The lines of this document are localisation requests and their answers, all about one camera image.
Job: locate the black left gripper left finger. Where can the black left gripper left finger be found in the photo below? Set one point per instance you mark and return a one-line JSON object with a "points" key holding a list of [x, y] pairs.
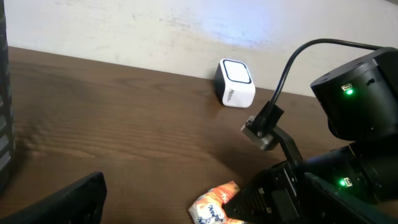
{"points": [[79, 202]]}

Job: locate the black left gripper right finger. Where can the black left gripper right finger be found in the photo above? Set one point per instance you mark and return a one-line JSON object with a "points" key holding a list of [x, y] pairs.
{"points": [[324, 203]]}

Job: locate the small orange snack packet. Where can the small orange snack packet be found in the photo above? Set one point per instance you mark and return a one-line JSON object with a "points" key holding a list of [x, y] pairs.
{"points": [[207, 209]]}

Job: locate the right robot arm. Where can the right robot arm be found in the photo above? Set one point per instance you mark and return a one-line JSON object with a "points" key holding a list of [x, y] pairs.
{"points": [[344, 185]]}

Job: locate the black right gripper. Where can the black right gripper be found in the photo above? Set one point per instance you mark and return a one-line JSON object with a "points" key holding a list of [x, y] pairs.
{"points": [[271, 196]]}

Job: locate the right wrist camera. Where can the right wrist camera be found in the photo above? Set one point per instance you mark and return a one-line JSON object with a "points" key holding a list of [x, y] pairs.
{"points": [[264, 132]]}

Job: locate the white barcode scanner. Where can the white barcode scanner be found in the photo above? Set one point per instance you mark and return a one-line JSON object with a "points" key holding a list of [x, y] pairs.
{"points": [[234, 86]]}

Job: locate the grey plastic shopping basket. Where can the grey plastic shopping basket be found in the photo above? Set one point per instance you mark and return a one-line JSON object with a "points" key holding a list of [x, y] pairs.
{"points": [[7, 115]]}

